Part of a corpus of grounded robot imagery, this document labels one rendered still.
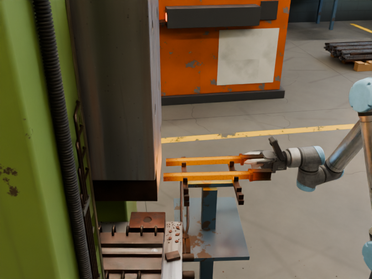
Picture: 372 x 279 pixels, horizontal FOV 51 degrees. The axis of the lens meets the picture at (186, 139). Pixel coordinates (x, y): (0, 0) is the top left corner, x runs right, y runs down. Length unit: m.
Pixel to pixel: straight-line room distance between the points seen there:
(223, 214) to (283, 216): 1.20
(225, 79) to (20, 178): 4.24
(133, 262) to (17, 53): 0.83
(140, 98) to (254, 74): 4.07
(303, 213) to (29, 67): 2.70
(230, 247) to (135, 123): 1.00
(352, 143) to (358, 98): 0.35
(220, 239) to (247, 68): 3.27
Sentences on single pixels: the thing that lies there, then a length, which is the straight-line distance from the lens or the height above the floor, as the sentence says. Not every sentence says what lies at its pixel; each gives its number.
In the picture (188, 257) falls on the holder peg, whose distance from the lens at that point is 1.39.
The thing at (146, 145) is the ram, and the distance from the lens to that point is 0.83.
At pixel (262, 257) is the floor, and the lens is 2.68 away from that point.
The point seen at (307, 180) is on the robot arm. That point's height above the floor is 0.83.
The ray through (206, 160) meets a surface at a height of 0.96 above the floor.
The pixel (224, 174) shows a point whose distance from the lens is 1.64.
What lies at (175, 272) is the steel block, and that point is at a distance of 1.29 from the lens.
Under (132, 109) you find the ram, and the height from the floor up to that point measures 1.54.
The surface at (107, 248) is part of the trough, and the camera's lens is 1.28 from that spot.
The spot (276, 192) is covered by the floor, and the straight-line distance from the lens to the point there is 3.25.
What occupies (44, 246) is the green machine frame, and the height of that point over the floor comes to 1.43.
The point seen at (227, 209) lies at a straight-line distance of 1.89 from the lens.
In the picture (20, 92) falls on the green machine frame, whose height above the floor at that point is 1.68.
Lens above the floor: 1.86
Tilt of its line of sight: 29 degrees down
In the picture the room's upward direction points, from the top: straight up
